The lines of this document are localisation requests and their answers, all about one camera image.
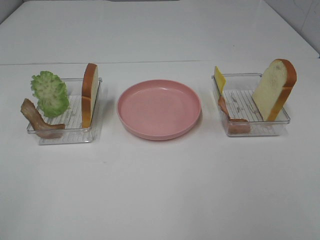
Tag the brown bacon strip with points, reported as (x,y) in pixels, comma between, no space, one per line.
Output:
(43,129)

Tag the yellow cheese slice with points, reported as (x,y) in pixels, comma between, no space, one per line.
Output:
(219,79)

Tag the green lettuce leaf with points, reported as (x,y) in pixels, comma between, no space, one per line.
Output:
(51,93)

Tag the clear plastic tray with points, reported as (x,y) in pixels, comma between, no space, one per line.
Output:
(72,119)
(237,94)

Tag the right clear plastic tray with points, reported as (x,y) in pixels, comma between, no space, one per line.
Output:
(237,94)

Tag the pink bacon strip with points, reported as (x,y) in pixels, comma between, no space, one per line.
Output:
(234,125)

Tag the bread slice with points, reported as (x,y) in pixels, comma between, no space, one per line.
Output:
(89,92)
(274,88)

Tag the pink round plate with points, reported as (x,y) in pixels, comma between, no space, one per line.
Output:
(159,109)

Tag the left clear plastic tray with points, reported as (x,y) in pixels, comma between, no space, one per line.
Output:
(72,119)

